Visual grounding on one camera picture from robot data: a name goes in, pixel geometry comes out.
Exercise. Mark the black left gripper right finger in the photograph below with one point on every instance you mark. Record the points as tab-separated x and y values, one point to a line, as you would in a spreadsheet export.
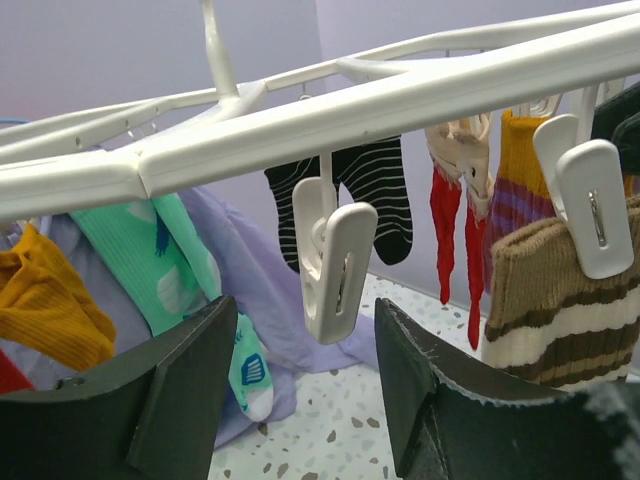
450	416

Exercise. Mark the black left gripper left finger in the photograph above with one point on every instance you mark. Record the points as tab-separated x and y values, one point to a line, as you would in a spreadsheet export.
149	413

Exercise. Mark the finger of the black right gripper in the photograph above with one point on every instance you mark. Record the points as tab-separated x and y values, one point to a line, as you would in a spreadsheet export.
617	121

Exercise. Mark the white plastic sock hanger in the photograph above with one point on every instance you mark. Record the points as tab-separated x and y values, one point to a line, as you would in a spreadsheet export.
147	148

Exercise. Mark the maroon purple striped sock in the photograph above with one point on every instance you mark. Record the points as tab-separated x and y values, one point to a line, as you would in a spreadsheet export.
520	194

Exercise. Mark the brown striped sock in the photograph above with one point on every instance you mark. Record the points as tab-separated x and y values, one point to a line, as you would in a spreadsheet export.
549	324

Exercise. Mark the cream red chicken sock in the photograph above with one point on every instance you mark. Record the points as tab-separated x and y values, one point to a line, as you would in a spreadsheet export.
11	377

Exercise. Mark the mustard yellow sock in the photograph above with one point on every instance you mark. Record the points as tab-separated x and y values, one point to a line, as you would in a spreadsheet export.
45	305

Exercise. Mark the lavender shirt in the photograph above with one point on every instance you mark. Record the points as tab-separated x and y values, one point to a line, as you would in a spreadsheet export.
252	271

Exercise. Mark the mint green patterned sock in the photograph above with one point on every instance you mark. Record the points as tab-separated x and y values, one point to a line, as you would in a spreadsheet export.
154	251

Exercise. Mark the red beige alpaca sock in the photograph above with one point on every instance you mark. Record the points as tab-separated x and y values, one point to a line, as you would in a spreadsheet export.
444	198

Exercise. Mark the black white striped sock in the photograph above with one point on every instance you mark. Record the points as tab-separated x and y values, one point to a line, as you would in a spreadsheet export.
373	173
282	181

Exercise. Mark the blue wire hanger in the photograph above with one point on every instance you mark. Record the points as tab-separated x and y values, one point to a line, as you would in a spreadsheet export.
11	122

